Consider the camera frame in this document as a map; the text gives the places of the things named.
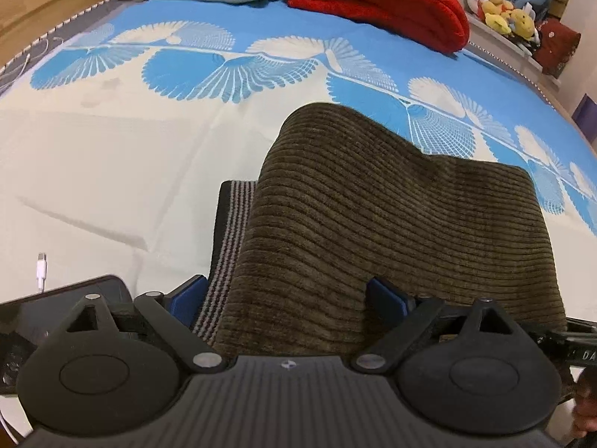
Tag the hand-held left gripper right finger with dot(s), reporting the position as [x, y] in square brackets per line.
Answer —
[387, 303]

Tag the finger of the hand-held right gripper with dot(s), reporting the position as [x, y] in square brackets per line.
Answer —
[571, 327]

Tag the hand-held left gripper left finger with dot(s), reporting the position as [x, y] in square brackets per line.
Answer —
[184, 301]

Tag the person's right hand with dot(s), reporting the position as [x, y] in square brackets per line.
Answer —
[586, 410]

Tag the blue and white printed bedsheet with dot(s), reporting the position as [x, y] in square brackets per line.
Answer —
[116, 172]

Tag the black smartphone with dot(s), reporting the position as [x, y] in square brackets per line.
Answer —
[28, 317]

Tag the purple box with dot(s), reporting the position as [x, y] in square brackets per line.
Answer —
[586, 116]

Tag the red cushion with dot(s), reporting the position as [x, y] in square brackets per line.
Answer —
[557, 46]

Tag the white bench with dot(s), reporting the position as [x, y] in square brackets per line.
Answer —
[503, 46]

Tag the grey mattress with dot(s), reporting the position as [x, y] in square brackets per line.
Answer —
[46, 37]

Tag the yellow plush toy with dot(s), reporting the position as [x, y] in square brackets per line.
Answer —
[522, 23]
[496, 11]

